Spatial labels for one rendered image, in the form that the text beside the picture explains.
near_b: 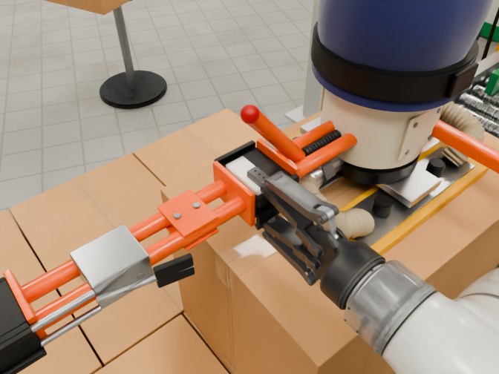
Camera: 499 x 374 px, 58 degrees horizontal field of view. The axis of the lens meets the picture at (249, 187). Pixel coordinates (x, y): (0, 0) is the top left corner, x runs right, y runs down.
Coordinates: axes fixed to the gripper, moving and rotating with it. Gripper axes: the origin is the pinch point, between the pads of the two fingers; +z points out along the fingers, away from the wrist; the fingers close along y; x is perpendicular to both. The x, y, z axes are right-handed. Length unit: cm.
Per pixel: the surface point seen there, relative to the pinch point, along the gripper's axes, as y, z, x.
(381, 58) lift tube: -15.2, -4.7, 16.9
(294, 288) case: 12.6, -10.1, 0.2
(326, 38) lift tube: -14.9, 3.6, 15.9
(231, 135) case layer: 53, 65, 46
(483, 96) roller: 54, 23, 137
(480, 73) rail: 47, 29, 140
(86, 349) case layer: 53, 25, -26
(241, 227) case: 12.8, 3.6, 1.5
